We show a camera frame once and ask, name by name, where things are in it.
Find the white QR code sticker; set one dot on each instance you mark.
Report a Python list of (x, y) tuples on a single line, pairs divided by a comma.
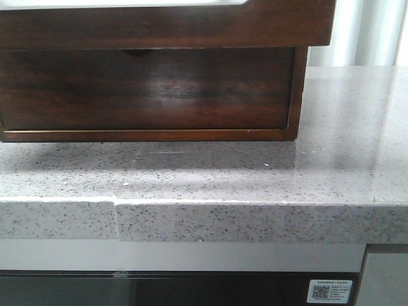
[(329, 291)]

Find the grey curtain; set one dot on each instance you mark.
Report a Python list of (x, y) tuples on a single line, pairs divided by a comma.
[(365, 33)]

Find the open upper wooden drawer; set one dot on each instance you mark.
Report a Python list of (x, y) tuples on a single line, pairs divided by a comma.
[(253, 24)]

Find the black glass built-in appliance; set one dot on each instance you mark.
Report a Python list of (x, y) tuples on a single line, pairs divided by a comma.
[(163, 288)]

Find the dark wooden drawer cabinet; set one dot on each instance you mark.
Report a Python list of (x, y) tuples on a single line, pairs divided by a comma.
[(298, 95)]

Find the grey cabinet door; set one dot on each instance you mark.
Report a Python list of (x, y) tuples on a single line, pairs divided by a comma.
[(384, 276)]

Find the closed lower wooden drawer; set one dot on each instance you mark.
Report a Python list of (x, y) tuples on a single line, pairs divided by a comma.
[(143, 89)]

